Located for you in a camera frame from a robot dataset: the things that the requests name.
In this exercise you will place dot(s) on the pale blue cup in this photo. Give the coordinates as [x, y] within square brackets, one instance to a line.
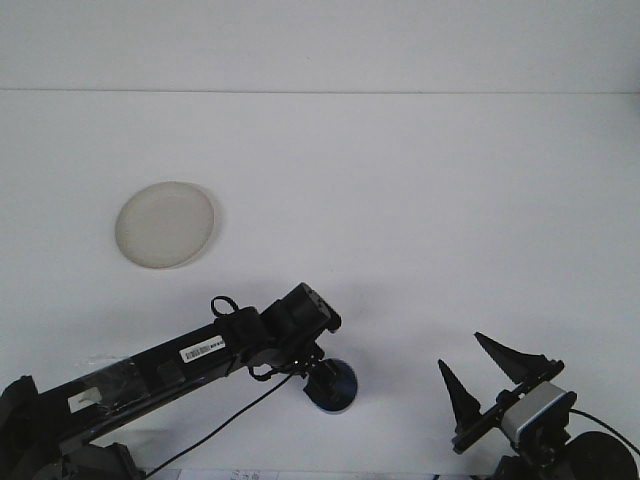
[345, 387]

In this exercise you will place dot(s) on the pale round plate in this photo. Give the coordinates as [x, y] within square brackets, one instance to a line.
[165, 225]

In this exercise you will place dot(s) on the grey camera box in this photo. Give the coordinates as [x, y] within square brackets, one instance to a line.
[535, 410]

